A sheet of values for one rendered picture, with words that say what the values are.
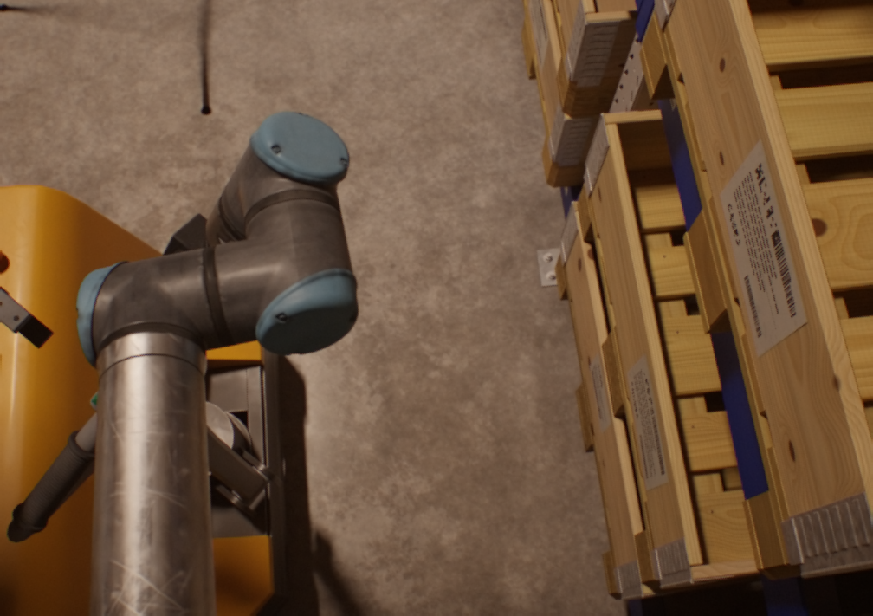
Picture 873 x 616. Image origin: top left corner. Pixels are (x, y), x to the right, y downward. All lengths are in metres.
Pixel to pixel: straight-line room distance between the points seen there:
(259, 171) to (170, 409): 0.24
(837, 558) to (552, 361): 1.56
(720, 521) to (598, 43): 0.91
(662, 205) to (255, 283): 1.18
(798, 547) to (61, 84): 2.52
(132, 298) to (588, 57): 1.27
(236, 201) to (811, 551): 0.70
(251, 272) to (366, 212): 1.85
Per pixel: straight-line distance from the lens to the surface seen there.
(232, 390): 2.19
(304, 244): 0.79
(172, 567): 0.66
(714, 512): 1.68
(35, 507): 1.14
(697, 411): 1.73
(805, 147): 1.29
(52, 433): 1.66
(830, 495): 1.01
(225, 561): 2.06
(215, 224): 0.93
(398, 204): 2.63
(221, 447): 1.62
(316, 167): 0.83
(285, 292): 0.77
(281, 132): 0.85
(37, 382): 1.67
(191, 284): 0.79
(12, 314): 1.06
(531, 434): 2.42
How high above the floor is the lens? 2.36
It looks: 69 degrees down
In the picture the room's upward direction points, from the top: 1 degrees clockwise
